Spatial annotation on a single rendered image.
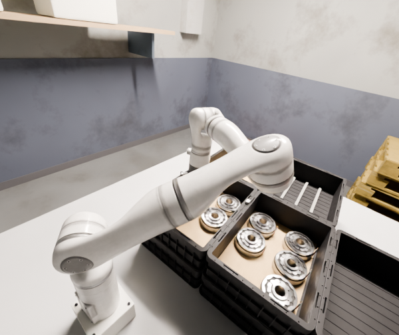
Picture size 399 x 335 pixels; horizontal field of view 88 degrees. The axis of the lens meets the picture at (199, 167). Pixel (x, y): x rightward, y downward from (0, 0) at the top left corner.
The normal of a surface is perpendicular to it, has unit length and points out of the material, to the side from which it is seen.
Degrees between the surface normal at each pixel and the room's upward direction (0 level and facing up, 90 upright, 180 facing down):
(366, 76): 90
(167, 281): 0
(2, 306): 0
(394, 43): 90
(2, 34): 90
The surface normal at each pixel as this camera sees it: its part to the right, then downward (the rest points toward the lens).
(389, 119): -0.66, 0.36
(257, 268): 0.11, -0.83
